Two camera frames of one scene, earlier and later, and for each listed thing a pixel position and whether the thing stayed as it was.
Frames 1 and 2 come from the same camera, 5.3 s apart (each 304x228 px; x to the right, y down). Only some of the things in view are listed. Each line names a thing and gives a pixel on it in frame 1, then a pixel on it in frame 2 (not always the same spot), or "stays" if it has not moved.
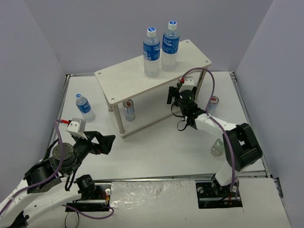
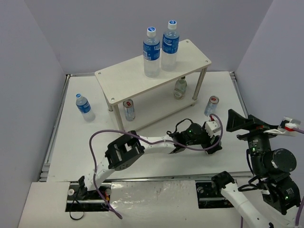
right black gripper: x=175 y=95 to x=254 y=128
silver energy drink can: x=213 y=104 stays
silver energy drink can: x=128 y=106 stays
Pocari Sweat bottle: x=170 y=46 stays
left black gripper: x=93 y=143 to x=214 y=144
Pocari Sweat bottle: x=151 y=50 stays
